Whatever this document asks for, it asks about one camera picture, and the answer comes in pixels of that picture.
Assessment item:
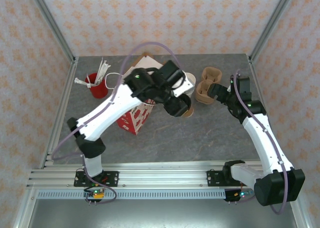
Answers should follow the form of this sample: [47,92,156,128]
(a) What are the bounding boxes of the black plastic cup lid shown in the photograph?
[178,95,193,113]

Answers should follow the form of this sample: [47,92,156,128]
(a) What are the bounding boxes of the brown pulp carrier stack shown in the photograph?
[195,67,223,105]

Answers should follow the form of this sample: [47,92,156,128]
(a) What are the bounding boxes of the red white paper gift bag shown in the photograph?
[104,72,155,136]

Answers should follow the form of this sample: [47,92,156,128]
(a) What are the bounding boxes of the white paper napkins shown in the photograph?
[134,57,163,71]

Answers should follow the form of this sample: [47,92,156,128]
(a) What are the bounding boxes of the brown cardboard tray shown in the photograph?
[128,52,163,75]

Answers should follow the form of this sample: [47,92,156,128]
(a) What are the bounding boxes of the red cup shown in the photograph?
[84,72,111,99]

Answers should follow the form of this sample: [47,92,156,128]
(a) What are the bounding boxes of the small circuit board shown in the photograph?
[233,189,255,198]
[83,187,106,201]

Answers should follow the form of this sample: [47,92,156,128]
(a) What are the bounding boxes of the brushed metal sheet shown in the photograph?
[27,199,301,228]

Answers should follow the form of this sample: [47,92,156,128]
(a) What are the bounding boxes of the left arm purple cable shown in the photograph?
[51,42,187,203]

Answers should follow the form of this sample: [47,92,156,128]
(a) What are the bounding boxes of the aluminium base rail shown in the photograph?
[26,162,300,188]

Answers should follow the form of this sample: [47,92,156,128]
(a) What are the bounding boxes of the grey slotted cable duct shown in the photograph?
[36,189,227,199]

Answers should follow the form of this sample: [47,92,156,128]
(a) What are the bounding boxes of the aluminium frame post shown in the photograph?
[248,0,300,63]
[26,0,76,63]

